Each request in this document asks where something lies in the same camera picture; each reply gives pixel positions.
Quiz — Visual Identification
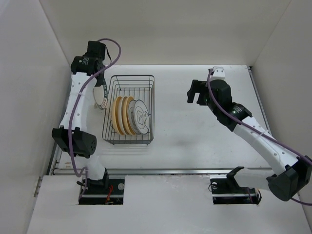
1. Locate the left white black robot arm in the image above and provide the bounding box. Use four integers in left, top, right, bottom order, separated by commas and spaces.
52, 40, 109, 194

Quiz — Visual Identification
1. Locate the black wire dish rack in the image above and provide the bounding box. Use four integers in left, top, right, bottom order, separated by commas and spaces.
102, 75, 155, 145

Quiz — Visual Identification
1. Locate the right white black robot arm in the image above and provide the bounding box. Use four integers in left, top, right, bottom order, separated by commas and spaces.
187, 79, 312, 204

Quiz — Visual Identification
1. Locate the metal rail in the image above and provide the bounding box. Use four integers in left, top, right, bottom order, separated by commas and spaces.
50, 168, 271, 175

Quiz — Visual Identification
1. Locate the yellow bear plate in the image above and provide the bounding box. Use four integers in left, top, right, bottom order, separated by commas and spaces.
111, 96, 123, 135

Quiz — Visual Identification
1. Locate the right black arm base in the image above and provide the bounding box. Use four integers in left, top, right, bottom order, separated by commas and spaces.
208, 167, 262, 205

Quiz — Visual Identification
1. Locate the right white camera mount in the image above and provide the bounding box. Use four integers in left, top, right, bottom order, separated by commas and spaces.
210, 66, 225, 81

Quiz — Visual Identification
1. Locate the white plate black outline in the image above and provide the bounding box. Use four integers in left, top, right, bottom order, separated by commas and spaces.
134, 99, 150, 135

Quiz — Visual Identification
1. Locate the white plate green rim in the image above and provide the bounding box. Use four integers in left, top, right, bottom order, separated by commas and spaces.
93, 85, 108, 110

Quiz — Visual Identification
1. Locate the grey patterned plate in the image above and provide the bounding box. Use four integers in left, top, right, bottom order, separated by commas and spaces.
128, 100, 138, 134

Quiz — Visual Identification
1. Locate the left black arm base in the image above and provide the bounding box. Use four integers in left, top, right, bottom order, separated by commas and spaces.
77, 176, 125, 205

